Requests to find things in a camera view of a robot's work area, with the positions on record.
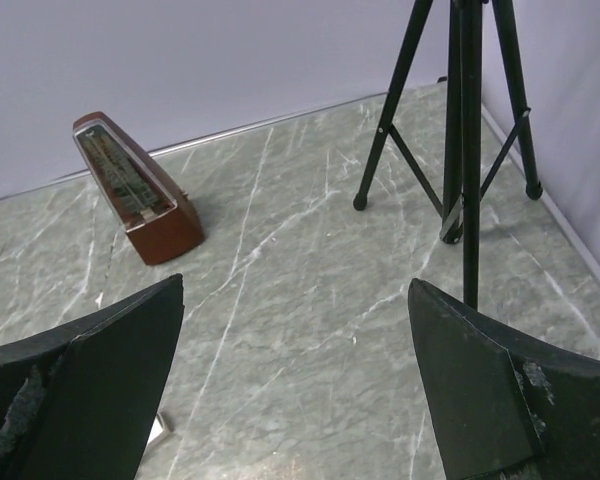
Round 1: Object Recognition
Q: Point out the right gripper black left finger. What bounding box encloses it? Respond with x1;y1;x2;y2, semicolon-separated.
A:
0;274;184;480

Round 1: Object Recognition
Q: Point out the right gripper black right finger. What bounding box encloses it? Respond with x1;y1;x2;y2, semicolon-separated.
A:
408;279;600;479

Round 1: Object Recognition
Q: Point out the black perforated music stand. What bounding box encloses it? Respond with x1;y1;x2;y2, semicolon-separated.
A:
353;0;543;308

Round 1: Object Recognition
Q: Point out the brown wooden metronome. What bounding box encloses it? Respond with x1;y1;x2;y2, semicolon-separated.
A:
72;111;205;266

